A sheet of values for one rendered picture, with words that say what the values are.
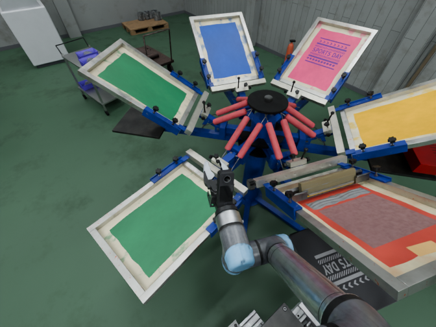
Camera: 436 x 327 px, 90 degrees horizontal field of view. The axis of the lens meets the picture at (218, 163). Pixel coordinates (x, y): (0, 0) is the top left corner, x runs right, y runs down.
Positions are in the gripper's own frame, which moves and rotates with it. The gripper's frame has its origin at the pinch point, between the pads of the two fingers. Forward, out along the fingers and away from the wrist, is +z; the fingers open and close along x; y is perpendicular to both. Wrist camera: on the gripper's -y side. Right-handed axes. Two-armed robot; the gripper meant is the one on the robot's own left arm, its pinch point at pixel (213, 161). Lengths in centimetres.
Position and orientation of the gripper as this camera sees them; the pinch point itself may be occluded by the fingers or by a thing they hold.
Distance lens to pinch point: 76.9
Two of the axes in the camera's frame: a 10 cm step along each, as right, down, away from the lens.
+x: 9.6, -0.8, 2.5
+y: -1.4, 6.7, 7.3
